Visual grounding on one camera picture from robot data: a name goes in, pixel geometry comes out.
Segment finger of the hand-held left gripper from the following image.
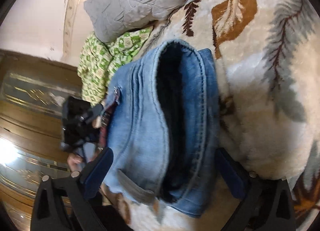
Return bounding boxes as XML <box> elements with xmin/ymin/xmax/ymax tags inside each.
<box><xmin>81</xmin><ymin>104</ymin><xmax>107</xmax><ymax>125</ymax></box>

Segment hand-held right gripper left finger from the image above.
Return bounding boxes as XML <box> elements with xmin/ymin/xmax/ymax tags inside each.
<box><xmin>31</xmin><ymin>147</ymin><xmax>114</xmax><ymax>231</ymax></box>

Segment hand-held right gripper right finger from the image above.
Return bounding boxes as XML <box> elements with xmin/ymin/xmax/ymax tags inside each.
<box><xmin>215</xmin><ymin>147</ymin><xmax>297</xmax><ymax>231</ymax></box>

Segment blue denim pants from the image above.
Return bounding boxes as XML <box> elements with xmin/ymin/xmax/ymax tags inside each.
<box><xmin>100</xmin><ymin>38</ymin><xmax>222</xmax><ymax>219</ymax></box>

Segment person's left hand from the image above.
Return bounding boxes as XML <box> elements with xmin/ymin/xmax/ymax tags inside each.
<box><xmin>67</xmin><ymin>153</ymin><xmax>87</xmax><ymax>172</ymax></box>

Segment green patterned blanket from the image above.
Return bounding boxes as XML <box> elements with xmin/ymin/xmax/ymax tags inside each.
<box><xmin>77</xmin><ymin>27</ymin><xmax>154</xmax><ymax>106</ymax></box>

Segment wooden wardrobe door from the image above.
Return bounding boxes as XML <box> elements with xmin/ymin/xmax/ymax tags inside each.
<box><xmin>0</xmin><ymin>48</ymin><xmax>111</xmax><ymax>231</ymax></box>

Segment leaf print fluffy blanket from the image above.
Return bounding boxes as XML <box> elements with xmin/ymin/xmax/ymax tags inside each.
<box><xmin>100</xmin><ymin>0</ymin><xmax>320</xmax><ymax>231</ymax></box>

